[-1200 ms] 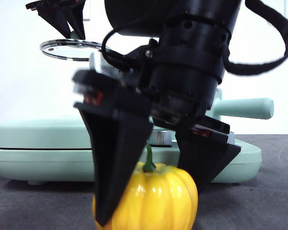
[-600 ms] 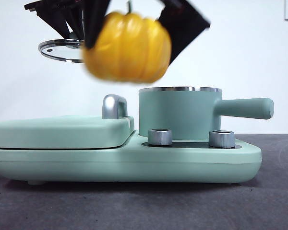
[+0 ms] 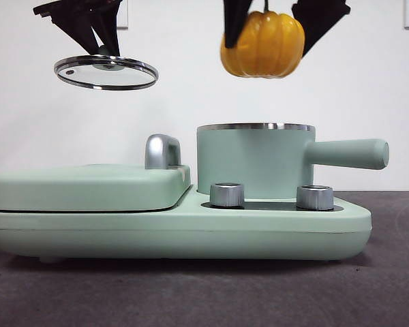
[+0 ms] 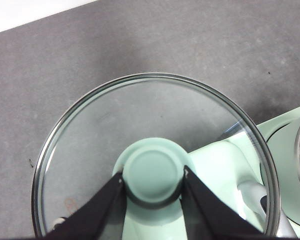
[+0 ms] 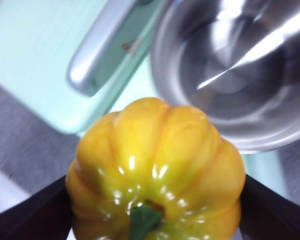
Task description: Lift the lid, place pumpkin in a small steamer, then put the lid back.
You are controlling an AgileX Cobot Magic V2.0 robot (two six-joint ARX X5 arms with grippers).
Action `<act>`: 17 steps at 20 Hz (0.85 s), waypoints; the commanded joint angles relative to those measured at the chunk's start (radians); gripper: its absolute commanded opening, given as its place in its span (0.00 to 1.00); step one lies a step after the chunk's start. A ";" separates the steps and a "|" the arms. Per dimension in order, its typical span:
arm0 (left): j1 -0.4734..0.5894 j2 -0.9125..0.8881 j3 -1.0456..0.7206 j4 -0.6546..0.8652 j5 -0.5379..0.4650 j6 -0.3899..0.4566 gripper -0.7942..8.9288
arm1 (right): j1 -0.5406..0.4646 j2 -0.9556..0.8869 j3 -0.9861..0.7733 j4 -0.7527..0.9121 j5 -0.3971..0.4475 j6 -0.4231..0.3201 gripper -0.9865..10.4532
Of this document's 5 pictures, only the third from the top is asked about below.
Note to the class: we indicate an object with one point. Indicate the silver control knob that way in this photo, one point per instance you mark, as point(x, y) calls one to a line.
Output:
point(226, 195)
point(314, 198)

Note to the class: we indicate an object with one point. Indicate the mint green hinged griddle cover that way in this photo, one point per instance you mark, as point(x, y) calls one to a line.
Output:
point(71, 190)

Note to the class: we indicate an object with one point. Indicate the mint green breakfast machine base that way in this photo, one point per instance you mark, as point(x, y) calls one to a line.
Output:
point(88, 235)

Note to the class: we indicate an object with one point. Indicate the yellow pumpkin with green stem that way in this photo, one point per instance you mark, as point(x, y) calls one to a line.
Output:
point(266, 44)

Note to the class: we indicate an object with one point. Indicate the glass lid with green knob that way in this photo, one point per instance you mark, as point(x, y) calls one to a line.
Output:
point(88, 73)

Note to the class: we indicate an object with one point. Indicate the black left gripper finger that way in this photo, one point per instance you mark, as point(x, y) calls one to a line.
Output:
point(78, 27)
point(109, 27)

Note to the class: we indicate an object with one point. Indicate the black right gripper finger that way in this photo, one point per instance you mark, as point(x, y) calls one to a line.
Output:
point(233, 20)
point(318, 20)

